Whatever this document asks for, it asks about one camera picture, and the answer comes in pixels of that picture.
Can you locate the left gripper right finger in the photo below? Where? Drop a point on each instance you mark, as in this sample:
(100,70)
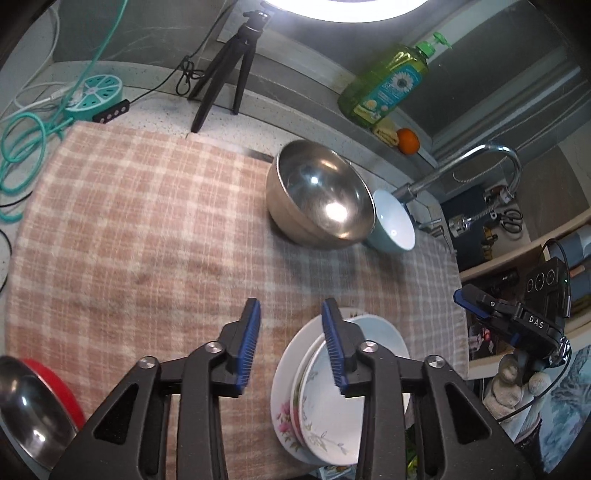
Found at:
(456,437)

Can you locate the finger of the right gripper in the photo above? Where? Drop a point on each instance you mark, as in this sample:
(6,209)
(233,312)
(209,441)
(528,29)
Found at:
(470,298)

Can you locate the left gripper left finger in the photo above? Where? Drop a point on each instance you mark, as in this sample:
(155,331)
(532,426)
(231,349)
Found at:
(126,436)

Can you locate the white plate gold leaf pattern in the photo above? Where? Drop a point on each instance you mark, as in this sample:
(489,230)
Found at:
(331,424)

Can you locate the red steel-lined bowl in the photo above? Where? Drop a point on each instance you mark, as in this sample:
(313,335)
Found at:
(40,416)

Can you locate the light blue ceramic bowl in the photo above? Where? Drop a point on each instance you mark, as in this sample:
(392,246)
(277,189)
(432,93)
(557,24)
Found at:
(394,232)

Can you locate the floral deep plate pink flowers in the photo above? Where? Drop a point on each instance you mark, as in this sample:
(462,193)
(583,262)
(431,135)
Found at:
(280,392)

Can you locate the large stainless steel bowl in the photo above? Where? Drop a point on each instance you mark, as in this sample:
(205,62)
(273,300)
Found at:
(317,199)

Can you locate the floral deep plate red roses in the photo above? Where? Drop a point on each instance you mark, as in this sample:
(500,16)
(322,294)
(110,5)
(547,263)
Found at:
(296,389)

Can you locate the gloved hand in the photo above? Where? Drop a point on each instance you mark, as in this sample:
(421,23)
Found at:
(508,392)

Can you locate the black scissors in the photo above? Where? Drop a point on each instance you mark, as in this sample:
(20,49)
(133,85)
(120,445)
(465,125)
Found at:
(511,220)

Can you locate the orange fruit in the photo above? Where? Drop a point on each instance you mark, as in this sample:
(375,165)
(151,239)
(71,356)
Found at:
(409,143)

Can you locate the yellow sponge cloth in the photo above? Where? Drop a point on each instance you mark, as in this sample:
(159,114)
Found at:
(387,131)

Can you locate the plaid checkered table cloth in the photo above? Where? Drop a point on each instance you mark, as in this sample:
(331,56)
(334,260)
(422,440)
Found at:
(137,243)

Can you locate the green dish soap bottle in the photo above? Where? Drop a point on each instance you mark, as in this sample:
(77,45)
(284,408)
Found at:
(373,95)

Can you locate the black usb hub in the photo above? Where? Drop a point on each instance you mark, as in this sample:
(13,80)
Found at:
(112,112)

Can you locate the black mini tripod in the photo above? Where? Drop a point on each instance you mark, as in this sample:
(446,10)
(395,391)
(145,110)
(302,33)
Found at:
(240,48)

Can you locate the teal round power strip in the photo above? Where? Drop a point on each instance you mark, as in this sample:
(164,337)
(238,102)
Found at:
(95,95)

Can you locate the ring light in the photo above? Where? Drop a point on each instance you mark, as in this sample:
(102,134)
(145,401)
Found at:
(348,11)

